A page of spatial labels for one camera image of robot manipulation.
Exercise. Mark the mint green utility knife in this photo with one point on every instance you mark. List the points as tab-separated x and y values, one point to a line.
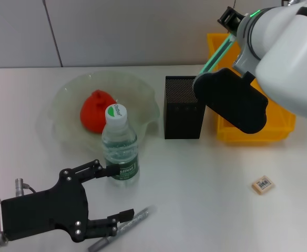
218	55

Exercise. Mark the yellow plastic storage bin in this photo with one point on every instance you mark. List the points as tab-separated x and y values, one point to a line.
248	136

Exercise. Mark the clear glass bowl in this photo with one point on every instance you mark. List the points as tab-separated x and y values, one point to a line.
137	105

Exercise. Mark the grey glitter marker pen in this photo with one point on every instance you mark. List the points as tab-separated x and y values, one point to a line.
140	216

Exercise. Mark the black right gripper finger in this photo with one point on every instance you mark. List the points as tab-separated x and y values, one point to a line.
223	19

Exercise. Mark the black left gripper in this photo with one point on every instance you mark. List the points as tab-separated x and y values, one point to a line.
43	212

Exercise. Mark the black mesh pen holder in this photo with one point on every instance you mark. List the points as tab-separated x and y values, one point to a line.
182	120

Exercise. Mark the clear water bottle green label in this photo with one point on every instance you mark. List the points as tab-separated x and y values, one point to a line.
120	147

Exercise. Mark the beige eraser with barcode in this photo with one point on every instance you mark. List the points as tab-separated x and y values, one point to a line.
262	185

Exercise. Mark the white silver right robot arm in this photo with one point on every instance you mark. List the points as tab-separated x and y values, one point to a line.
287	52

